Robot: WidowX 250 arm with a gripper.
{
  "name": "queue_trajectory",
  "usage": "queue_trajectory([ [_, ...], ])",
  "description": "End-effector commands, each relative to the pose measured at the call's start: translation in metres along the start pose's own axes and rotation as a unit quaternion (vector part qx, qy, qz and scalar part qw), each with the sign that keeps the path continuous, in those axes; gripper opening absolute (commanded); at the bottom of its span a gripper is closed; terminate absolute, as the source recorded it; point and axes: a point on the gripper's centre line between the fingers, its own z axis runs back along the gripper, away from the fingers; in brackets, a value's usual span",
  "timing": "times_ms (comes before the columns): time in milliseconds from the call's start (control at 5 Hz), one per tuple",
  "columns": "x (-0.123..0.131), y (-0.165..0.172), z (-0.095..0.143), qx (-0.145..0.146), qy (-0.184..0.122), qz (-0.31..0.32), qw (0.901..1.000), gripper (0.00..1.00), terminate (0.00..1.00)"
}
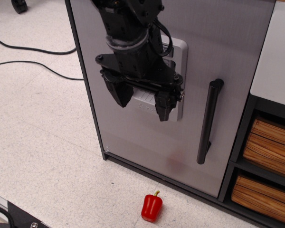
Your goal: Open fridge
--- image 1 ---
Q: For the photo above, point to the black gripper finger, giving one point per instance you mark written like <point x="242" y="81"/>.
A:
<point x="164" y="103"/>
<point x="118" y="88"/>

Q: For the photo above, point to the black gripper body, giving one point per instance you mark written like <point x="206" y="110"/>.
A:
<point x="140" y="63"/>

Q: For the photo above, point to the black bar door handle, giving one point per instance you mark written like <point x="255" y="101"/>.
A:
<point x="215" y="87"/>

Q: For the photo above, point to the grey toy fridge door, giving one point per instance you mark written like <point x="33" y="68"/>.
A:
<point x="224" y="39"/>

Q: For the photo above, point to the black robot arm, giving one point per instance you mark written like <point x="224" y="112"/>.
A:
<point x="127" y="19"/>

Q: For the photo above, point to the dark fridge cabinet body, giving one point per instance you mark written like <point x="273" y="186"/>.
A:
<point x="115" y="158"/>

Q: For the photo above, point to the grey water dispenser panel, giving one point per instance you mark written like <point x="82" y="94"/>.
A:
<point x="177" y="60"/>

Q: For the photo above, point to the dark grey shelf unit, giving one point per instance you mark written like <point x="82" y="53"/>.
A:
<point x="237" y="164"/>

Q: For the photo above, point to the red bell pepper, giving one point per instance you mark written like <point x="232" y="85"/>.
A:
<point x="151" y="207"/>

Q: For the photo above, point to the white countertop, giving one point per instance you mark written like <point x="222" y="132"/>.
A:
<point x="269" y="79"/>

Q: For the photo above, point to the upper woven storage basket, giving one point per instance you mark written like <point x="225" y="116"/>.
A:
<point x="265" y="145"/>

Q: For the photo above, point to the woven storage basket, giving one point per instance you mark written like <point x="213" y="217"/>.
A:
<point x="259" y="197"/>
<point x="265" y="145"/>

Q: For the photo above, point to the black caster wheel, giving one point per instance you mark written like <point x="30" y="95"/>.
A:
<point x="19" y="6"/>

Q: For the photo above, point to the lower woven storage basket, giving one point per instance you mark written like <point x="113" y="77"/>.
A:
<point x="259" y="197"/>

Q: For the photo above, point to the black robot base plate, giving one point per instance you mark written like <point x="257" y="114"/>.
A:
<point x="22" y="219"/>

